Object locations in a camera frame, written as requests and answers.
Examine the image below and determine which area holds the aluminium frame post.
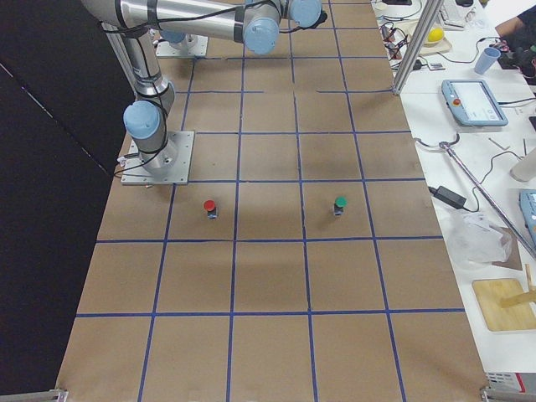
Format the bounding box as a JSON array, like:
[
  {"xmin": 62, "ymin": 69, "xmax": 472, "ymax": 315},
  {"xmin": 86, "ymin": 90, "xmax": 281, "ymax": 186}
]
[{"xmin": 392, "ymin": 0, "xmax": 444, "ymax": 95}]

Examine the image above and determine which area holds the wooden cutting board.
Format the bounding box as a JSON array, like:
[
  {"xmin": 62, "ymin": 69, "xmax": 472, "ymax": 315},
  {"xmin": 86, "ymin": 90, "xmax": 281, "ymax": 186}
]
[{"xmin": 472, "ymin": 278, "xmax": 535, "ymax": 332}]

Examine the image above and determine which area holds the clear plastic bag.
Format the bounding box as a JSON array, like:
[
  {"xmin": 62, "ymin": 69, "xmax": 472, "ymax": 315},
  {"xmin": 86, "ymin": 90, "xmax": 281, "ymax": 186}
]
[{"xmin": 440, "ymin": 211, "xmax": 513, "ymax": 268}]

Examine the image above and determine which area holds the yellow lemon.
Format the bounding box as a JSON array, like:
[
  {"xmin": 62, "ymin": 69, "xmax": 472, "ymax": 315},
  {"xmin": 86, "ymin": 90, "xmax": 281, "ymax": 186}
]
[{"xmin": 425, "ymin": 28, "xmax": 445, "ymax": 46}]

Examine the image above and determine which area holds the green push button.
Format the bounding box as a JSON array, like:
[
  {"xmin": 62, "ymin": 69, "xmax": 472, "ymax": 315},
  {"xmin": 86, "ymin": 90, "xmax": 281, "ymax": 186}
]
[{"xmin": 333, "ymin": 196, "xmax": 348, "ymax": 216}]

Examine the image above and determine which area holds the blue plastic cup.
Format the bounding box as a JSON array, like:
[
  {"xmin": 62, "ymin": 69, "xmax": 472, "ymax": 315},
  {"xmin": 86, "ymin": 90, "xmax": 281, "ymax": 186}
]
[{"xmin": 474, "ymin": 47, "xmax": 502, "ymax": 75}]

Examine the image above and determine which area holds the teach pendant tablet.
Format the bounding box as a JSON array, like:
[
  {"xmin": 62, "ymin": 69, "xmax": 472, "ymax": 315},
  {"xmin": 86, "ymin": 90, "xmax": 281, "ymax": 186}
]
[{"xmin": 441, "ymin": 80, "xmax": 508, "ymax": 126}]

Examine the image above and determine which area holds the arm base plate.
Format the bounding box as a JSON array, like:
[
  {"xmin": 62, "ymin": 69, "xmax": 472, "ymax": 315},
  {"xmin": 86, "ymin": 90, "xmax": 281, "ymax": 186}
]
[
  {"xmin": 121, "ymin": 131, "xmax": 195, "ymax": 185},
  {"xmin": 156, "ymin": 34, "xmax": 209, "ymax": 59}
]

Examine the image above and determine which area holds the beige tray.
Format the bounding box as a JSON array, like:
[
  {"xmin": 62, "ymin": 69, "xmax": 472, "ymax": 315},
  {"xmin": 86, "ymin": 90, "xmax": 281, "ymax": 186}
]
[{"xmin": 394, "ymin": 20, "xmax": 452, "ymax": 55}]

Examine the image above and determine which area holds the black power adapter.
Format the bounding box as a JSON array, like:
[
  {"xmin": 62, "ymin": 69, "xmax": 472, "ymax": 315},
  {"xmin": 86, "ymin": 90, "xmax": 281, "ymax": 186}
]
[{"xmin": 433, "ymin": 186, "xmax": 466, "ymax": 209}]

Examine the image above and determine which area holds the metal rod tool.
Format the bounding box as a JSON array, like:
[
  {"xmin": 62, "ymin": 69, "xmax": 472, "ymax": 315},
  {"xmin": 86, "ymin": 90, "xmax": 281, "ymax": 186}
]
[{"xmin": 414, "ymin": 134, "xmax": 535, "ymax": 259}]

